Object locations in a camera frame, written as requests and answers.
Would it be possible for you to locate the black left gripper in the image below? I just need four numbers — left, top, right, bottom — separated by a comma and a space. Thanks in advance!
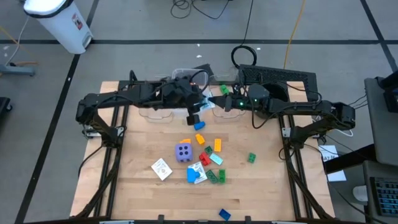
173, 77, 204, 126

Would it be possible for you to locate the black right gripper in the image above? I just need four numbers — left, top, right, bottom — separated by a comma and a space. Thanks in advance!
207, 91, 255, 113

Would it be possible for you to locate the purple foam die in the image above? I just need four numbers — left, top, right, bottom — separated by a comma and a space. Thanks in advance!
175, 142, 193, 164

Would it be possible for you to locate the white playing card box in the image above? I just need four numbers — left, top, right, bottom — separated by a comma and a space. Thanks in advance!
150, 157, 174, 182
187, 161, 208, 185

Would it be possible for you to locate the low clear plastic tray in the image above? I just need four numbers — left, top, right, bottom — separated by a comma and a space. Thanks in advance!
138, 74, 175, 121
208, 73, 248, 119

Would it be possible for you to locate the tall clear plastic bin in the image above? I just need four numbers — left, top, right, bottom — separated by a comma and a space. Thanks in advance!
172, 68, 211, 121

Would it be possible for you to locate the light cyan toy brick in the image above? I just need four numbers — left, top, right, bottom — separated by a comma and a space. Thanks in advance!
209, 152, 224, 166

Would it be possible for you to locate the black bucket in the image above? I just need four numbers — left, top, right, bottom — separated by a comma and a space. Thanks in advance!
252, 81, 289, 119

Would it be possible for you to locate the red toy brick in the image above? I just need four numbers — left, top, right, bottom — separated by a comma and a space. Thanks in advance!
198, 152, 212, 167

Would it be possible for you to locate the black perforated panel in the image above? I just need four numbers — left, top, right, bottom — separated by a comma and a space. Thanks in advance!
238, 64, 320, 105

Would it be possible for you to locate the dark green long brick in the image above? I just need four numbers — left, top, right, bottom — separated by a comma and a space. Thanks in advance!
205, 169, 219, 184

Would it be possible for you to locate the dark blue toy brick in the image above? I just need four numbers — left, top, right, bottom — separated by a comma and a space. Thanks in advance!
218, 208, 232, 222

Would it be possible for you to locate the printed white paper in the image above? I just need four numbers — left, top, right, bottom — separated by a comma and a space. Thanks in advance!
318, 144, 340, 163

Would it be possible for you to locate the white trash bin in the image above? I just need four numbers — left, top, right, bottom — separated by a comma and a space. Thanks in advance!
23, 0, 94, 55

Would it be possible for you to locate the blank white paper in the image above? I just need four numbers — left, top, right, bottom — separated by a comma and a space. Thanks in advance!
326, 169, 347, 183

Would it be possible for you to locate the black beam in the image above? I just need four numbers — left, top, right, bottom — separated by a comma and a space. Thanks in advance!
323, 143, 377, 175

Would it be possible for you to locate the grey side desk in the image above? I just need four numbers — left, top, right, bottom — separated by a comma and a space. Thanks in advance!
364, 76, 398, 167

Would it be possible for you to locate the white round object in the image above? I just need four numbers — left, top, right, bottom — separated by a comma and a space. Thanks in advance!
352, 185, 369, 203

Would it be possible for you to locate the grey stand foot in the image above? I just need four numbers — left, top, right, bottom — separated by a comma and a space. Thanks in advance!
0, 63, 37, 78

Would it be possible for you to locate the grey console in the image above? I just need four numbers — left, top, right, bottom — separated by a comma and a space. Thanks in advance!
362, 160, 398, 224

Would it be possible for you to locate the backlit keyboard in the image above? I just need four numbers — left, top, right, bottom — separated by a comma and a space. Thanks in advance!
369, 176, 398, 218

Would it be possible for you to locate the black coiled cable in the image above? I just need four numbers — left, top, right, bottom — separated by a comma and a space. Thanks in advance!
230, 0, 258, 70

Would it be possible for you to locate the black looped cable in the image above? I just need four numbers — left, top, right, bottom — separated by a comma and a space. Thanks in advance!
170, 0, 233, 20

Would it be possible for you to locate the yellow cable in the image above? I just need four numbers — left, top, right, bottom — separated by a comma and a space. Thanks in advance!
283, 0, 308, 70

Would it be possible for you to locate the black aluminium table frame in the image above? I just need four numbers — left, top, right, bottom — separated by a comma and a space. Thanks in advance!
73, 70, 336, 224

